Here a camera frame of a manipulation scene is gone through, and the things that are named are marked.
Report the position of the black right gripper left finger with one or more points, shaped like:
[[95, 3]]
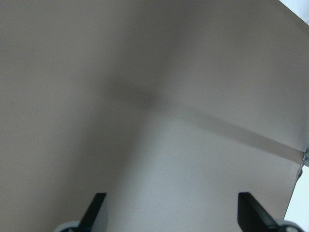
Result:
[[95, 217]]

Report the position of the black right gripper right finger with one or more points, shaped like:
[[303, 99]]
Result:
[[252, 217]]

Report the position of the aluminium frame post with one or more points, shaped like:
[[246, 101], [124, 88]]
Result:
[[305, 161]]

